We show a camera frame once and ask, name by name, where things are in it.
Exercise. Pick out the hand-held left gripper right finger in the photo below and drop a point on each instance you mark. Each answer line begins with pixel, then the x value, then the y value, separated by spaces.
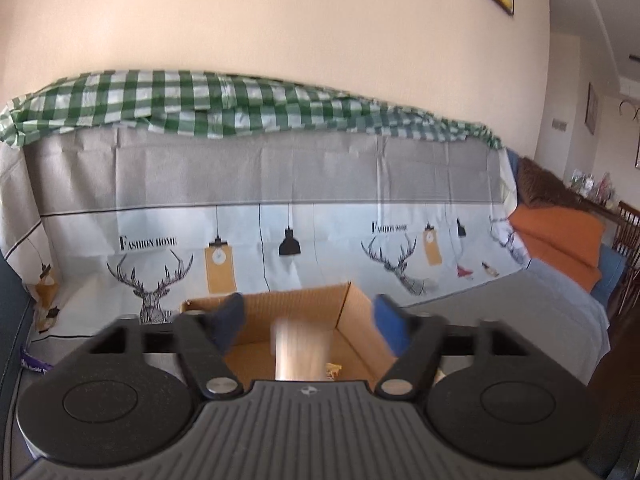
pixel 392 326

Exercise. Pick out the deer printed cloth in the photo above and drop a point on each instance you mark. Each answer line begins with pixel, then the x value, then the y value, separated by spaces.
pixel 325 170

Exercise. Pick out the orange cushion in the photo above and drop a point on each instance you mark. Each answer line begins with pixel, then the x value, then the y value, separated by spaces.
pixel 560 235

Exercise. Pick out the blue cloth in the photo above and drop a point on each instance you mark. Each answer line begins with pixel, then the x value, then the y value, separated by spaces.
pixel 610 270

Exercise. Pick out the cluttered wooden sideboard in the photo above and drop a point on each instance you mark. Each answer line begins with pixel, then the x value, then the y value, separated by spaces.
pixel 595 192

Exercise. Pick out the clear packet of pale wafers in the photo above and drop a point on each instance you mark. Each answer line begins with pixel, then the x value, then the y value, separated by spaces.
pixel 300 350

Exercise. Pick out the small framed wall picture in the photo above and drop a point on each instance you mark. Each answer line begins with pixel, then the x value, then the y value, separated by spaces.
pixel 591 107

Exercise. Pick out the grey sofa seat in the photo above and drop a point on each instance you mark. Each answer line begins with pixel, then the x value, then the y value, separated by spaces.
pixel 500 310

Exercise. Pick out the wooden chair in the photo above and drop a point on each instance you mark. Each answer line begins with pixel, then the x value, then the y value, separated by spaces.
pixel 627 225

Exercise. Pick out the wall switch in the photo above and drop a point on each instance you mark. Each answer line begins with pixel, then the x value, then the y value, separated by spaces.
pixel 560 124

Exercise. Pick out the purple snack bar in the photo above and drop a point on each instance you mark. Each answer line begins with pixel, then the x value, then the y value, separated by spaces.
pixel 32 362

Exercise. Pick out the cardboard box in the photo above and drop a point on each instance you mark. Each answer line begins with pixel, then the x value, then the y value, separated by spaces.
pixel 305 305

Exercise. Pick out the green checked cloth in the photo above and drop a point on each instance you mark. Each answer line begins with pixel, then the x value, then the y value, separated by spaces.
pixel 200 100

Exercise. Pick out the brown blanket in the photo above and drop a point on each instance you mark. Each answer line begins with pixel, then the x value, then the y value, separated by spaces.
pixel 540 185

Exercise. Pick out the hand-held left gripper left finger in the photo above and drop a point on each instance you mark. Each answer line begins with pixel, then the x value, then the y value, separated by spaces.
pixel 230 321

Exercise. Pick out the teal cushion with bead trim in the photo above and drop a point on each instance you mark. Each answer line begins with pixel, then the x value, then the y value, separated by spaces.
pixel 10 310

